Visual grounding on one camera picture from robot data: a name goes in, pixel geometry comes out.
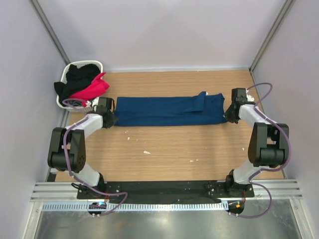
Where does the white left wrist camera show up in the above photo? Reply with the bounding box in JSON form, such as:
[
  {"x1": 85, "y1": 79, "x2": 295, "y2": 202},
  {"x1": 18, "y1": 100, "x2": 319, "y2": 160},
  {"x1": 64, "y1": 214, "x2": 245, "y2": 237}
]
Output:
[{"x1": 85, "y1": 97, "x2": 99, "y2": 112}]

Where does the grey t shirt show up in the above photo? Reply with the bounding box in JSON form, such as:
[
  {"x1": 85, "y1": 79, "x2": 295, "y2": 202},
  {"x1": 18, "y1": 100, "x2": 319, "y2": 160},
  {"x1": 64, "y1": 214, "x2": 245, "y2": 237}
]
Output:
[{"x1": 65, "y1": 99, "x2": 93, "y2": 108}]

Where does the black t shirt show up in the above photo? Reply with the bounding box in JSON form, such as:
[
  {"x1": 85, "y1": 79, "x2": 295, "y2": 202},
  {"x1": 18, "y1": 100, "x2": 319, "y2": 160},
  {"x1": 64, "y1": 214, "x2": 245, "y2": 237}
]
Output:
[{"x1": 54, "y1": 64, "x2": 101, "y2": 107}]

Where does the white laundry basket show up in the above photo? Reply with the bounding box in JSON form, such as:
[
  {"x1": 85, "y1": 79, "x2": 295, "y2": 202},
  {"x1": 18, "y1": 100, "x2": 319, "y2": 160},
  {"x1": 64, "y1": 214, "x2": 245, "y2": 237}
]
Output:
[{"x1": 54, "y1": 60, "x2": 103, "y2": 113}]

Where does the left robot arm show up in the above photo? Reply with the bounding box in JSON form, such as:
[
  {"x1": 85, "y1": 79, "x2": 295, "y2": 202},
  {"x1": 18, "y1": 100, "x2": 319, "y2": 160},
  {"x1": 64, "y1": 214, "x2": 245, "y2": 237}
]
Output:
[{"x1": 47, "y1": 97, "x2": 118, "y2": 198}]

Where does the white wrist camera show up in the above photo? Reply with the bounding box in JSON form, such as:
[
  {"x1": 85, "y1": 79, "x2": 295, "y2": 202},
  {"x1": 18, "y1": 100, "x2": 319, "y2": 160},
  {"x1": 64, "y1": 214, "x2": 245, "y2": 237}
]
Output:
[
  {"x1": 246, "y1": 92, "x2": 255, "y2": 102},
  {"x1": 85, "y1": 97, "x2": 99, "y2": 112}
]

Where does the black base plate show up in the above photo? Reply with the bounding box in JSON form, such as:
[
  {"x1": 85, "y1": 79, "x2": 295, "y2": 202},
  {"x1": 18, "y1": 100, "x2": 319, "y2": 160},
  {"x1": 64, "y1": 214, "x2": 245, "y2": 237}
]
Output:
[{"x1": 74, "y1": 181, "x2": 255, "y2": 205}]

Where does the pink t shirt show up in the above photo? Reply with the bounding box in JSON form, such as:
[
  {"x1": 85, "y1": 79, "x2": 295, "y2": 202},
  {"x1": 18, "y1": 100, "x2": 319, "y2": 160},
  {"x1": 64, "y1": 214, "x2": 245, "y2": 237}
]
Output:
[{"x1": 69, "y1": 72, "x2": 110, "y2": 107}]

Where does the blue t shirt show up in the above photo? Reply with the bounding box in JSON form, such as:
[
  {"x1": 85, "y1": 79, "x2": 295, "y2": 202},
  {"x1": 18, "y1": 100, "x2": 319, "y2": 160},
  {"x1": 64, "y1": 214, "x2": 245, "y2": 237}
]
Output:
[{"x1": 114, "y1": 91, "x2": 227, "y2": 126}]

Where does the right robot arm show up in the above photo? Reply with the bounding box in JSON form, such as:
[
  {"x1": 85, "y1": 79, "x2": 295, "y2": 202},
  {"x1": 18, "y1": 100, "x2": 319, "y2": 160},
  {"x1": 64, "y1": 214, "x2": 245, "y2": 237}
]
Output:
[{"x1": 224, "y1": 88, "x2": 290, "y2": 197}]

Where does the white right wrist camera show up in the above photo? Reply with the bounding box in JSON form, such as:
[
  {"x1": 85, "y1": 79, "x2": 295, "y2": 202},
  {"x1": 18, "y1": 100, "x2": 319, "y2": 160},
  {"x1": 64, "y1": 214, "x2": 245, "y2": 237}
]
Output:
[{"x1": 246, "y1": 92, "x2": 255, "y2": 102}]

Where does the aluminium frame rail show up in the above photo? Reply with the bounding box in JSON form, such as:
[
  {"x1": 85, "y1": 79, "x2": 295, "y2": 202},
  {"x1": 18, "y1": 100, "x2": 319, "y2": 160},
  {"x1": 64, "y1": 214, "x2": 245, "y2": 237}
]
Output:
[{"x1": 31, "y1": 179, "x2": 302, "y2": 204}]

